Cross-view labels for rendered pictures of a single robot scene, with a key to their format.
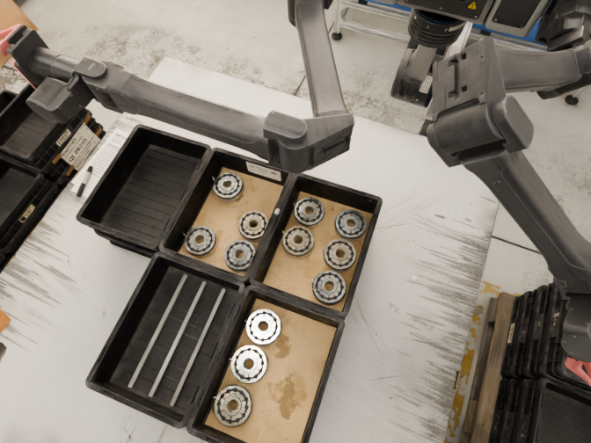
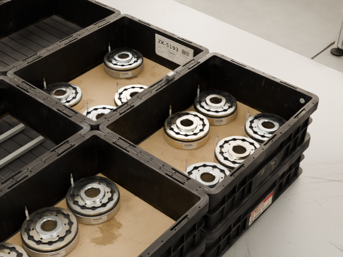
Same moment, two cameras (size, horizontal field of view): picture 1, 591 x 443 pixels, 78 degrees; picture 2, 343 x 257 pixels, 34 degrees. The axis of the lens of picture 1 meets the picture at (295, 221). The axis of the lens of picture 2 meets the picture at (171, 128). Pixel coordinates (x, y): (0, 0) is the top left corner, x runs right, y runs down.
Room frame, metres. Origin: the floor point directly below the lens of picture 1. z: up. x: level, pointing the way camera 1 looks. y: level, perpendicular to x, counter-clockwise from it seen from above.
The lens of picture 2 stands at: (-0.54, -0.23, 1.65)
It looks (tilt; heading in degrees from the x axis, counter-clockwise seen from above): 39 degrees down; 15
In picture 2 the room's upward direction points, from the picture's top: 1 degrees clockwise
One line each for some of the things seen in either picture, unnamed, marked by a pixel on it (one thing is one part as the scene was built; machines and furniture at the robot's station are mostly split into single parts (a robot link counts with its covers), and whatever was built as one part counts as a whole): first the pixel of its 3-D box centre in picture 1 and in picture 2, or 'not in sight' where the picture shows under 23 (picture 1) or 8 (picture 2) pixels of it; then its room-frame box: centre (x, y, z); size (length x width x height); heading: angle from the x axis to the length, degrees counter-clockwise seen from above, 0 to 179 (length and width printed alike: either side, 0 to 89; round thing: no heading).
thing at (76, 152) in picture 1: (80, 146); not in sight; (1.20, 1.09, 0.41); 0.31 x 0.02 x 0.16; 153
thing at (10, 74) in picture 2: (229, 210); (111, 65); (0.52, 0.21, 0.92); 0.40 x 0.30 x 0.02; 156
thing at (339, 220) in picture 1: (351, 223); (268, 127); (0.47, -0.18, 0.86); 0.10 x 0.10 x 0.01
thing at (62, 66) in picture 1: (72, 76); not in sight; (0.56, 0.40, 1.45); 0.07 x 0.07 x 0.06; 63
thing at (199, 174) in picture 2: (329, 286); (207, 178); (0.26, -0.09, 0.86); 0.05 x 0.05 x 0.01
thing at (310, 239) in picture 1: (298, 240); (186, 125); (0.42, 0.00, 0.86); 0.10 x 0.10 x 0.01
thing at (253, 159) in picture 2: (318, 240); (213, 116); (0.39, -0.07, 0.92); 0.40 x 0.30 x 0.02; 156
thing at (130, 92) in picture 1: (193, 113); not in sight; (0.45, 0.17, 1.45); 0.43 x 0.06 x 0.11; 64
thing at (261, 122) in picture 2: (351, 222); (268, 125); (0.47, -0.18, 0.86); 0.05 x 0.05 x 0.01
